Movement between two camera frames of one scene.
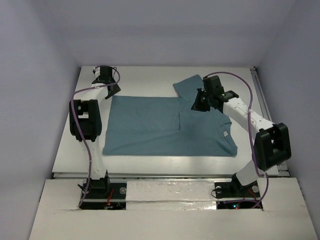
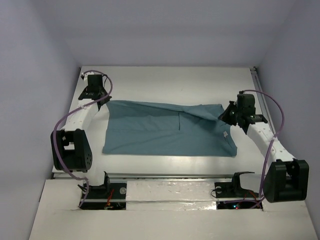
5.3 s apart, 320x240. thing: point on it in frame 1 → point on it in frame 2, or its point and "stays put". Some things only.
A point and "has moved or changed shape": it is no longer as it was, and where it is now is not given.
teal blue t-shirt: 162,126 has moved or changed shape
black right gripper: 197,106 → 224,116
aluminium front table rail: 160,176 stays put
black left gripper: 110,86 → 104,100
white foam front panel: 166,195 stays put
